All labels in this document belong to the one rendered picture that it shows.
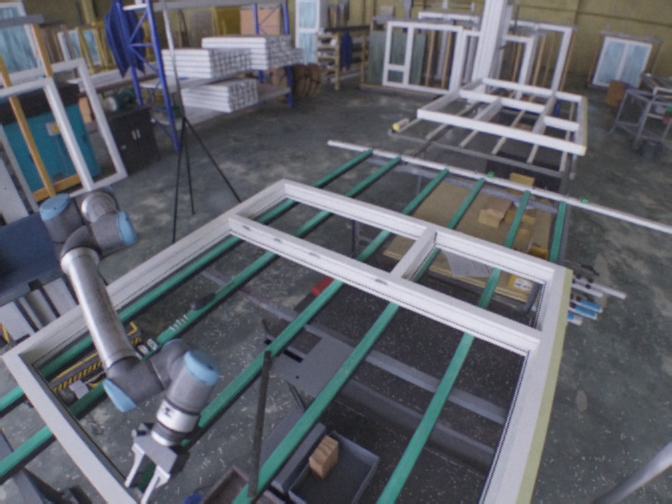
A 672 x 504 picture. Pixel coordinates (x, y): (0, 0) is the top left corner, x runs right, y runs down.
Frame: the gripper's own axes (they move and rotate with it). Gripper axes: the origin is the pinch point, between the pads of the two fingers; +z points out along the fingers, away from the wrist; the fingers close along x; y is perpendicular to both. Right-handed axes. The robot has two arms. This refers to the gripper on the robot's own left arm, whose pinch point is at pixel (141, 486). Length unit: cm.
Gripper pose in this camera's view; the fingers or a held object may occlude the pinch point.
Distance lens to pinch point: 100.7
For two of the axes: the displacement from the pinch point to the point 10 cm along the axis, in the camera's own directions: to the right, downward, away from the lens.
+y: -3.1, -3.7, -8.7
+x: 8.4, 3.2, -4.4
